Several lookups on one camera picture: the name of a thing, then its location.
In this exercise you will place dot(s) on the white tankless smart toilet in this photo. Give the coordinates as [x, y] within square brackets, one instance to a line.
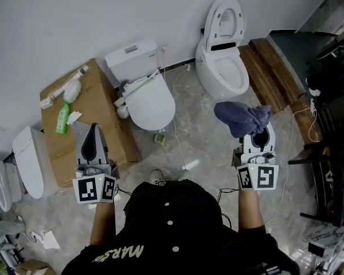
[209, 73]

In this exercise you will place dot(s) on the crumpled white tissue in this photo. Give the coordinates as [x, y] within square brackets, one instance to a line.
[73, 117]

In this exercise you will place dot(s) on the green cleaner bottle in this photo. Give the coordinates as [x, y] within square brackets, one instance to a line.
[62, 119]

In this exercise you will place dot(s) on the person's shoe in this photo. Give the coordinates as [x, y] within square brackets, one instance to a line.
[156, 178]
[184, 175]

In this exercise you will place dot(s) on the white brush holder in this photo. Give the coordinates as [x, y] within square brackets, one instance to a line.
[121, 107]

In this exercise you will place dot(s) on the white fluffy duster head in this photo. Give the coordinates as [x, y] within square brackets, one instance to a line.
[72, 91]

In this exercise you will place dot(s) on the white toilet with tank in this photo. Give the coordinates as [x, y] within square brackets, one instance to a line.
[152, 105]

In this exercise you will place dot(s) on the white wall socket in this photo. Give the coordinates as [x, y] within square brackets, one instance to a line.
[163, 48]

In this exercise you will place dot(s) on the white toilet brush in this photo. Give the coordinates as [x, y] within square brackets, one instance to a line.
[137, 83]

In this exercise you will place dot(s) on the person's left forearm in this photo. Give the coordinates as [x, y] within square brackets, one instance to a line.
[103, 225]

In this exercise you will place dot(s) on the black metal frame table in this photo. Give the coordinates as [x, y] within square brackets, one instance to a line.
[332, 182]

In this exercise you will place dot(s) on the large brown cardboard box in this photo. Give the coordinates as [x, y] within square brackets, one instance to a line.
[100, 96]

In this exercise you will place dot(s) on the person's right shoe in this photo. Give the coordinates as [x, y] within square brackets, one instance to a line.
[184, 175]

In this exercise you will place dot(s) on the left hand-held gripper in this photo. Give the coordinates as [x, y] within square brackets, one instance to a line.
[89, 192]

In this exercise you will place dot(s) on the white paper sheet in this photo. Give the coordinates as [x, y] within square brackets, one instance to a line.
[50, 240]

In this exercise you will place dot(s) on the dark grey raised platform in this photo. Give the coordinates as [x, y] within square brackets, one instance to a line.
[292, 50]

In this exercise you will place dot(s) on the person's right forearm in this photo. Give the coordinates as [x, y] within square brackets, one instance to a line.
[250, 211]

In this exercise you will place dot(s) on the wooden step platform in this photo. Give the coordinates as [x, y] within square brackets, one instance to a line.
[269, 76]

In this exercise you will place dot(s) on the grey plastic bag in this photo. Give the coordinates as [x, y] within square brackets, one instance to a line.
[4, 231]

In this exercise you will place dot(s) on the small white carton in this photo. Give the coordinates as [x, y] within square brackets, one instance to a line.
[46, 103]

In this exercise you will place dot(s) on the person's black shirt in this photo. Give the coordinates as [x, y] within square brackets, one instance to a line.
[172, 211]

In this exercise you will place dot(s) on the small green container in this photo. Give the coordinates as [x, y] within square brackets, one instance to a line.
[160, 139]

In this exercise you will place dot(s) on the small brown cardboard box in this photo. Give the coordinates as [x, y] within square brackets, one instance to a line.
[31, 268]

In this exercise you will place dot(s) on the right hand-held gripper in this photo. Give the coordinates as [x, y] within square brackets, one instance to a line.
[262, 179]

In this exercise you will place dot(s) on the blue cleaning cloth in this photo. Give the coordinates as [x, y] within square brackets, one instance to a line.
[235, 116]

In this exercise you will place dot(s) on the white slim oblong toilet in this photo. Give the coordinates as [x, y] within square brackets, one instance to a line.
[28, 159]

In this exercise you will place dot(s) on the person's left shoe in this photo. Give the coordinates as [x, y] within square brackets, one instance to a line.
[156, 178]

